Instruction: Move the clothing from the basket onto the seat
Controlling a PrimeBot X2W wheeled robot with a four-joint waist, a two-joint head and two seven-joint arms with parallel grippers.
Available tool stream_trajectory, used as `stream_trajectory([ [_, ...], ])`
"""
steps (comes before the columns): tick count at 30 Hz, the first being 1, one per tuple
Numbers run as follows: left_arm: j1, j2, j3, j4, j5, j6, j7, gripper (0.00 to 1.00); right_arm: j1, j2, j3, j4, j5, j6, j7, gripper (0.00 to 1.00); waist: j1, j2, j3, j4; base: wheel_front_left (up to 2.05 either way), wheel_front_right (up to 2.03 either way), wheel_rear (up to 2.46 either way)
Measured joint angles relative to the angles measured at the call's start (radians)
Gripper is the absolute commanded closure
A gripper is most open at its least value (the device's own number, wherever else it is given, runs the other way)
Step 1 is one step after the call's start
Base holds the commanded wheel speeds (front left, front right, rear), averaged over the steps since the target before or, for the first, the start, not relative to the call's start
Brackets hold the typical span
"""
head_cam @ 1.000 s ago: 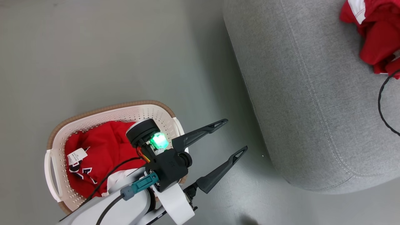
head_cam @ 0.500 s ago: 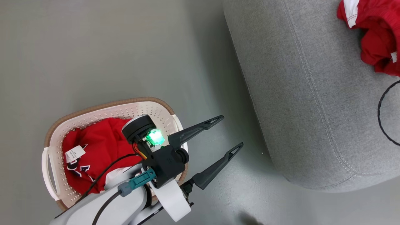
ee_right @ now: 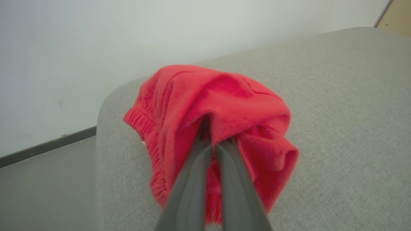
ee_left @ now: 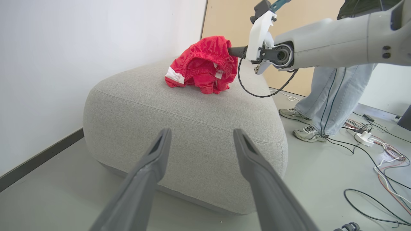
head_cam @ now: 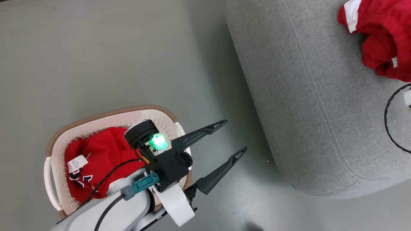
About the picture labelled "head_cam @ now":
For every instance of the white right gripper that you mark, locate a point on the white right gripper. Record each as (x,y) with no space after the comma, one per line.
(408,99)

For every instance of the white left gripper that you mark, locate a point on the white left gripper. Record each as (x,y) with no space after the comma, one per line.
(175,205)

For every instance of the red garment with white trim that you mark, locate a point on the red garment with white trim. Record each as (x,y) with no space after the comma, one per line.
(382,35)

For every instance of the red jersey with navy letters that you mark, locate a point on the red jersey with navy letters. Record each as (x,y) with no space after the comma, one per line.
(102,144)

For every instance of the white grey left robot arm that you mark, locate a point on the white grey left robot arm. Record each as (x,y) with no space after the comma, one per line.
(106,215)

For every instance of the white perforated laundry basket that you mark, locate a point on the white perforated laundry basket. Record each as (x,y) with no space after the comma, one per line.
(96,120)

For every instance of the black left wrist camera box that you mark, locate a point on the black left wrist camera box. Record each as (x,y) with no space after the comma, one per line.
(168,168)

